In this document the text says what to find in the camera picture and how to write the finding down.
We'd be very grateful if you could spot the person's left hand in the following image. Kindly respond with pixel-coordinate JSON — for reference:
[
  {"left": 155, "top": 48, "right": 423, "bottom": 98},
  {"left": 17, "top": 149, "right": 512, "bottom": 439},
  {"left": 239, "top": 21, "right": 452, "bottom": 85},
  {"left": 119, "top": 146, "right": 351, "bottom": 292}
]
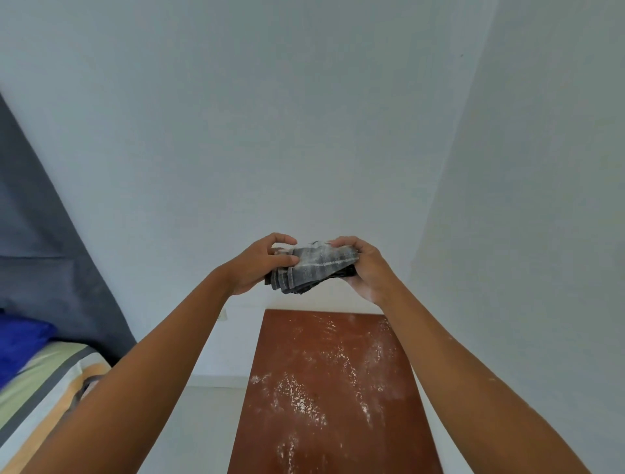
[{"left": 229, "top": 233, "right": 300, "bottom": 297}]

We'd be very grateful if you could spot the person's right hand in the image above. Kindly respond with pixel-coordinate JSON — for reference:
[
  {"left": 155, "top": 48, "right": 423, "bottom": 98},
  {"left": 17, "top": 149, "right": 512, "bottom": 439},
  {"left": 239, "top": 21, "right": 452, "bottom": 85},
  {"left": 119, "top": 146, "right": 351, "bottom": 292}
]
[{"left": 327, "top": 236, "right": 399, "bottom": 306}]

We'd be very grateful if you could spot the grey striped cloth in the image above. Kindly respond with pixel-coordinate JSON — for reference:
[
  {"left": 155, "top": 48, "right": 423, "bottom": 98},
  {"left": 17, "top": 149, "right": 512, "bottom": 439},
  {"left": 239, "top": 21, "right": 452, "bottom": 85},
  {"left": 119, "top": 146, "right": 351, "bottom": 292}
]
[{"left": 265, "top": 239, "right": 359, "bottom": 296}]

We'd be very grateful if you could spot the person's right forearm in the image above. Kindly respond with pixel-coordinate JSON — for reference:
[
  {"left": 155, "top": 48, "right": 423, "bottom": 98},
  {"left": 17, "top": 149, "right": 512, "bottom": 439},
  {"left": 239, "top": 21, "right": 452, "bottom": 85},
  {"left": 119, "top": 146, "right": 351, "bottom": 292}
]
[{"left": 378, "top": 281, "right": 592, "bottom": 474}]

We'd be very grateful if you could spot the person's left forearm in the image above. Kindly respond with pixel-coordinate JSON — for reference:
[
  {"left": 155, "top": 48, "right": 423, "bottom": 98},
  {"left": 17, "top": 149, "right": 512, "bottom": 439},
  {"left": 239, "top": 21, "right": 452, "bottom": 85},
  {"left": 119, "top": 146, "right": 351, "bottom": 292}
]
[{"left": 20, "top": 266, "right": 241, "bottom": 474}]

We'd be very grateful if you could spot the white powder spill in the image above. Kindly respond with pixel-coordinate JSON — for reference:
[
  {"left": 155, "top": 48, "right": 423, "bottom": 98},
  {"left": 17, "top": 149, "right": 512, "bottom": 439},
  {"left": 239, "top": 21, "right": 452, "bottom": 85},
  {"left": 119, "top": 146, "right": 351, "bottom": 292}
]
[{"left": 249, "top": 315, "right": 391, "bottom": 474}]

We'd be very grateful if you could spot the brown wooden table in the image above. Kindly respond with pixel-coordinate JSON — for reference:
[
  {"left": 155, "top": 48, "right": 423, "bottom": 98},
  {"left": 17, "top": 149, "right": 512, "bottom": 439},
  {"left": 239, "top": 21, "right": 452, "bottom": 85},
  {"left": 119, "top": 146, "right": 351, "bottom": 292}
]
[{"left": 227, "top": 309, "right": 444, "bottom": 474}]

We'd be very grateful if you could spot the grey fabric headboard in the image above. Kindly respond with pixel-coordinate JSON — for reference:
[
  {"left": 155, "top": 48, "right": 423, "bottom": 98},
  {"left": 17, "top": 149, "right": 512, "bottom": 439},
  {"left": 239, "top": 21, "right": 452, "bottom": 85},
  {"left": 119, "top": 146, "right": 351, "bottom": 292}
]
[{"left": 0, "top": 93, "right": 137, "bottom": 367}]

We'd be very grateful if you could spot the blue pillow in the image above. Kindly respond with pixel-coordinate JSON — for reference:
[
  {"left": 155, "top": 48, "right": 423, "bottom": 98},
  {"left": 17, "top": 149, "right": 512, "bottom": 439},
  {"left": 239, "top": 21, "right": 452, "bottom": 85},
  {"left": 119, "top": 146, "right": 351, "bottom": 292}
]
[{"left": 0, "top": 309, "right": 59, "bottom": 391}]

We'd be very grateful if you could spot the striped bed sheet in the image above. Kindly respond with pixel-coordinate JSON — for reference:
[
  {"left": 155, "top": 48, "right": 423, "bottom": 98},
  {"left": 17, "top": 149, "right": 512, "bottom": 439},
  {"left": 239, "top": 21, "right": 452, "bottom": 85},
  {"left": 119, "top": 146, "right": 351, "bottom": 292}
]
[{"left": 0, "top": 340, "right": 113, "bottom": 474}]

